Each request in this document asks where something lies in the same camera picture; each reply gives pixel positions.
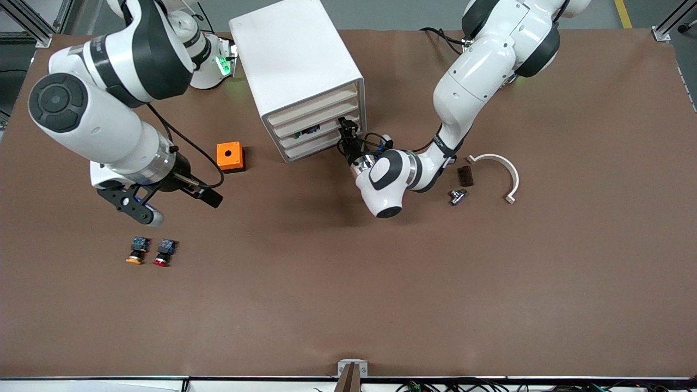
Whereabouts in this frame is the orange push button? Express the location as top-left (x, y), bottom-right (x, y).
top-left (126, 236), bottom-right (150, 266)

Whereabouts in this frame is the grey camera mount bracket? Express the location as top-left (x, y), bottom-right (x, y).
top-left (337, 359), bottom-right (369, 392)

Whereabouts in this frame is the white curved bracket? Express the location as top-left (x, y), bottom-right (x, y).
top-left (467, 154), bottom-right (520, 205)

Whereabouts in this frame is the black cable bundle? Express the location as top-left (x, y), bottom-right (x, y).
top-left (398, 378), bottom-right (697, 392)

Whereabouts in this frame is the red push button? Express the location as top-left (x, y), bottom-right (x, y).
top-left (152, 238), bottom-right (177, 267)

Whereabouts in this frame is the black arm base cable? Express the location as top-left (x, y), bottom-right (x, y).
top-left (419, 27), bottom-right (468, 55)

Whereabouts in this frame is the white drawer cabinet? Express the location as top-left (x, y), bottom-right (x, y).
top-left (229, 0), bottom-right (367, 164)

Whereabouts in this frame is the orange button enclosure box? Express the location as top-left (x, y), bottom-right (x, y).
top-left (216, 142), bottom-right (246, 174)

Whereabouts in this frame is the aluminium frame profile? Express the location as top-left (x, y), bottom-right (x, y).
top-left (0, 0), bottom-right (74, 48)
top-left (653, 0), bottom-right (697, 42)

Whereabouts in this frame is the white table edge rail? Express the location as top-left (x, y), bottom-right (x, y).
top-left (0, 376), bottom-right (697, 392)

